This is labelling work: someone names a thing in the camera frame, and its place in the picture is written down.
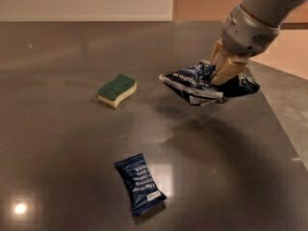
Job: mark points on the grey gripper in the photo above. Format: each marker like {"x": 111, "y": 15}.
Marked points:
{"x": 246, "y": 33}

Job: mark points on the blue chip bag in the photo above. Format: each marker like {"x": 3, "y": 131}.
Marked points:
{"x": 193, "y": 85}

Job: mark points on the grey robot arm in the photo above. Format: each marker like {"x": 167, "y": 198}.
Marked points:
{"x": 269, "y": 12}

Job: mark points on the green and yellow sponge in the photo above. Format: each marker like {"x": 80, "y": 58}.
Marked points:
{"x": 117, "y": 90}

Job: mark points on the dark blue snack bar wrapper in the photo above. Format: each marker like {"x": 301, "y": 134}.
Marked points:
{"x": 140, "y": 185}

